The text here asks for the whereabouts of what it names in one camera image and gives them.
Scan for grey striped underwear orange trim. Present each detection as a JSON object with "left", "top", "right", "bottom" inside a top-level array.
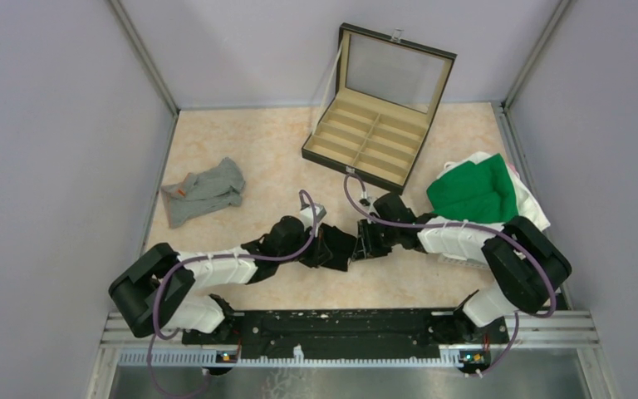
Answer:
[{"left": 159, "top": 157, "right": 246, "bottom": 229}]

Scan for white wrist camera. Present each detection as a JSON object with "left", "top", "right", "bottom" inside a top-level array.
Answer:
[
  {"left": 359, "top": 194, "right": 379, "bottom": 217},
  {"left": 298, "top": 203, "right": 326, "bottom": 229}
]

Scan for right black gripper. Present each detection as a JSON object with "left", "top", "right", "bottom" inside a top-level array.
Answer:
[{"left": 353, "top": 217, "right": 400, "bottom": 260}]

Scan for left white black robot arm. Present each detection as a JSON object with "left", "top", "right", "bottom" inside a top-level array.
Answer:
[{"left": 108, "top": 216, "right": 342, "bottom": 344}]

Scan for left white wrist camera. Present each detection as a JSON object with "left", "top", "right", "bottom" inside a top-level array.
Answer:
[{"left": 298, "top": 203, "right": 326, "bottom": 229}]

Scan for green cloth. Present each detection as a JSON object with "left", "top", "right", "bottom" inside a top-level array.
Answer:
[{"left": 426, "top": 154, "right": 519, "bottom": 224}]

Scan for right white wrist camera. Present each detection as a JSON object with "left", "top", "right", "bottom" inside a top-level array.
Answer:
[{"left": 359, "top": 194, "right": 379, "bottom": 217}]

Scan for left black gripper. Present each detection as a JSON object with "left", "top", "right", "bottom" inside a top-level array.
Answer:
[{"left": 277, "top": 223, "right": 331, "bottom": 268}]

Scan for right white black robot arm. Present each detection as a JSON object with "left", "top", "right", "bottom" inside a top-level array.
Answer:
[{"left": 353, "top": 193, "right": 572, "bottom": 342}]

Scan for white basket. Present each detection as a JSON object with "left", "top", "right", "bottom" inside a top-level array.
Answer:
[{"left": 439, "top": 253, "right": 490, "bottom": 270}]

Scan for black underwear with beige waistband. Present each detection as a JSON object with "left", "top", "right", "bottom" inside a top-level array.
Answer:
[{"left": 317, "top": 224, "right": 356, "bottom": 272}]

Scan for black leather compartment box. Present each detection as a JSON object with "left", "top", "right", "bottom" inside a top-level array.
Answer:
[{"left": 302, "top": 22, "right": 457, "bottom": 194}]

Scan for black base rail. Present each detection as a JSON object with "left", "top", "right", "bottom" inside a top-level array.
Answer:
[{"left": 182, "top": 308, "right": 509, "bottom": 360}]

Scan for white cloth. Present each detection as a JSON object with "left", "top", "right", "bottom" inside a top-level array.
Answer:
[{"left": 437, "top": 151, "right": 551, "bottom": 231}]

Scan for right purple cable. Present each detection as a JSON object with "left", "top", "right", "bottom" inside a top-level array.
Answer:
[{"left": 343, "top": 172, "right": 559, "bottom": 379}]

